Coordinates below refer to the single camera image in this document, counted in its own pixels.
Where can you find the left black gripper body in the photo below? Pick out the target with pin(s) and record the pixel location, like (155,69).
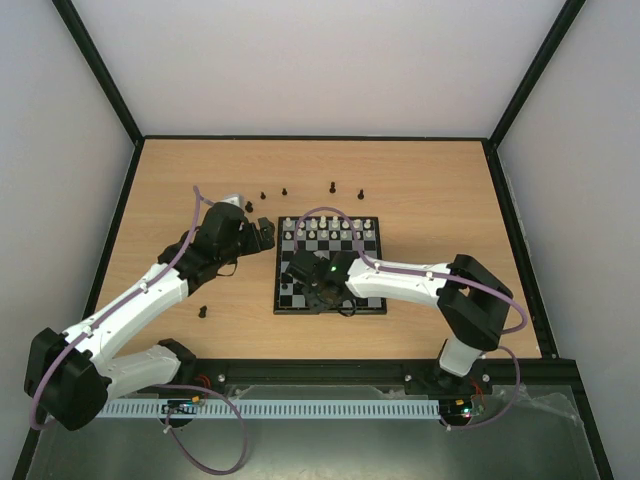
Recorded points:
(254,245)

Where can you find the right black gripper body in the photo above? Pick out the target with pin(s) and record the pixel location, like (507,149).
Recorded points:
(310,288)

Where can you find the black folding chess board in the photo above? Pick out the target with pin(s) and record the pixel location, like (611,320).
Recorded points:
(324,262)

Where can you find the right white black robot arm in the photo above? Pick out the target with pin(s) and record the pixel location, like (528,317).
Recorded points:
(472,301)

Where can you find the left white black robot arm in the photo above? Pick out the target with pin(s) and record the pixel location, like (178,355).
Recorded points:
(73,374)

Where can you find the light blue slotted cable duct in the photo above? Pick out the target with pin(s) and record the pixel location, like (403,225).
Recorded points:
(273,409)

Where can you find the black aluminium frame rail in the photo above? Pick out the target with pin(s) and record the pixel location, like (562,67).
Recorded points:
(416,377)

